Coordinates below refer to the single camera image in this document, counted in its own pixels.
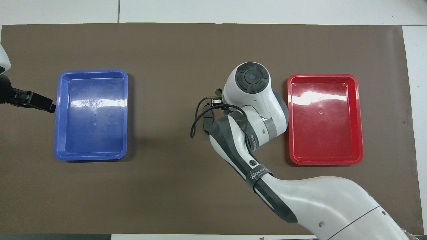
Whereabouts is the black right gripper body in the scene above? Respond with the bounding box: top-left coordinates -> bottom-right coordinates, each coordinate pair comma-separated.
202,104 -> 222,134

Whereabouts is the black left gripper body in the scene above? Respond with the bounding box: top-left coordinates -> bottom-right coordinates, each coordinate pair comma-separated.
0,74 -> 31,109

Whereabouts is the blue plastic tray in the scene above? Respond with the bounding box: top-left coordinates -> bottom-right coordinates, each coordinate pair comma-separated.
54,69 -> 129,162

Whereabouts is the brown table mat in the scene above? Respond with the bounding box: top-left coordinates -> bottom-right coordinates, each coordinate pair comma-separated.
0,23 -> 425,236

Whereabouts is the red plastic tray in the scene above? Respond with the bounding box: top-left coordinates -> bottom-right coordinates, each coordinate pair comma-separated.
287,74 -> 364,166

